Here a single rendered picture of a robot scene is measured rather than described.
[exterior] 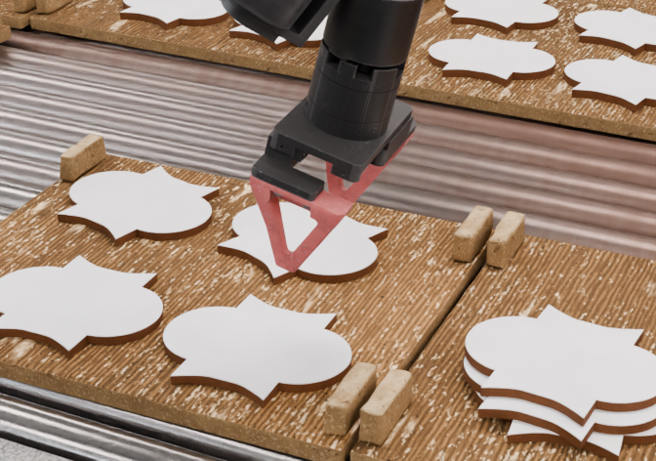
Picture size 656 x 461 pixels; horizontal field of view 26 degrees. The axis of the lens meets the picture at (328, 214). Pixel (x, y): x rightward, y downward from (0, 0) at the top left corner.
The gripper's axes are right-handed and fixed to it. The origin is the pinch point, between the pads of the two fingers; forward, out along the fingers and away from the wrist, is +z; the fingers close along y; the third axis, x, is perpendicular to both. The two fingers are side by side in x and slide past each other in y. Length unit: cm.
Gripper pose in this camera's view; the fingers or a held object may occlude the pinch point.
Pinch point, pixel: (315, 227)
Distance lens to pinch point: 100.3
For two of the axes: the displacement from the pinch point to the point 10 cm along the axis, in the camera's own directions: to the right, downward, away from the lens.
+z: -2.2, 8.1, 5.5
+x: 8.9, 3.9, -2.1
